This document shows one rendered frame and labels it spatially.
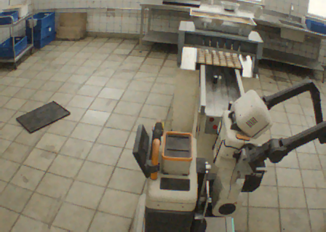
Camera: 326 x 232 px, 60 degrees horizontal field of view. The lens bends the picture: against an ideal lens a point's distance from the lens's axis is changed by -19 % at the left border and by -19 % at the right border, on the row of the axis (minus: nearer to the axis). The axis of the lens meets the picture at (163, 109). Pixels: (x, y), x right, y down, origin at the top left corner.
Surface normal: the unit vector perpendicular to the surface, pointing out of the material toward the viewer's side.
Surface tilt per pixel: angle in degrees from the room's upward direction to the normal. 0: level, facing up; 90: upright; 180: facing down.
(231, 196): 90
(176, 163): 92
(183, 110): 90
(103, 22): 90
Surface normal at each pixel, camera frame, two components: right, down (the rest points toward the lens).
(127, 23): -0.17, 0.48
